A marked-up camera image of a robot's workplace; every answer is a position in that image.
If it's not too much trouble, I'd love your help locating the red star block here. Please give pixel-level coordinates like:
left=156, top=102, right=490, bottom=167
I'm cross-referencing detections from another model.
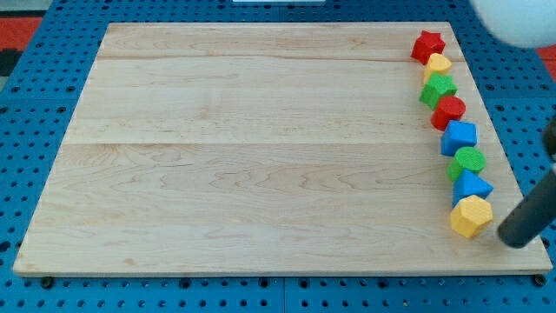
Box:
left=410, top=30, right=446, bottom=65

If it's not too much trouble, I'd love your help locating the yellow heart block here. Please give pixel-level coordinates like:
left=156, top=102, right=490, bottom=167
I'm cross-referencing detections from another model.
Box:
left=423, top=53, right=453, bottom=83

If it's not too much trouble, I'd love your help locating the yellow hexagon block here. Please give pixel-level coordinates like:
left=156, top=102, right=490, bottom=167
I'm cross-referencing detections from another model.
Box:
left=450, top=195, right=493, bottom=238

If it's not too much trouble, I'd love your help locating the blue triangle block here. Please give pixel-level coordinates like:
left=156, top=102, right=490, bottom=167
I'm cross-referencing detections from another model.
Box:
left=452, top=170, right=493, bottom=207

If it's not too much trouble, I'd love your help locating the green cylinder block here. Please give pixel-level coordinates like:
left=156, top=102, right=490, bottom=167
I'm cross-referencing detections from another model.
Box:
left=446, top=147, right=487, bottom=183

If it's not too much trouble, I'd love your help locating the blue cube block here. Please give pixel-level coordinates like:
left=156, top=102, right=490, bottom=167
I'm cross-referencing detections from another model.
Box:
left=440, top=120, right=478, bottom=157

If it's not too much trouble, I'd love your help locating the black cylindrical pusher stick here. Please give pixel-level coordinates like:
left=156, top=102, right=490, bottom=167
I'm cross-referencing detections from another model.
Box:
left=497, top=117, right=556, bottom=250

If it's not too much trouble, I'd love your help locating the wooden board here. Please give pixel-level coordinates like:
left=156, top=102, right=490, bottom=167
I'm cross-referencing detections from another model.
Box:
left=13, top=22, right=553, bottom=277

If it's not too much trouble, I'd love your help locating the green star block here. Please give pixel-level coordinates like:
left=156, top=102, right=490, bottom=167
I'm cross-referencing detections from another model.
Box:
left=419, top=73, right=458, bottom=110

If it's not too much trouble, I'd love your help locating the red cylinder block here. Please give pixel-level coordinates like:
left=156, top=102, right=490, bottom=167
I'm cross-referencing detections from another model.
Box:
left=431, top=96, right=467, bottom=131

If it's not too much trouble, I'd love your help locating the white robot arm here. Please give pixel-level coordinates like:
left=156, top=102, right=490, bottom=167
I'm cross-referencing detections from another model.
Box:
left=469, top=0, right=555, bottom=49

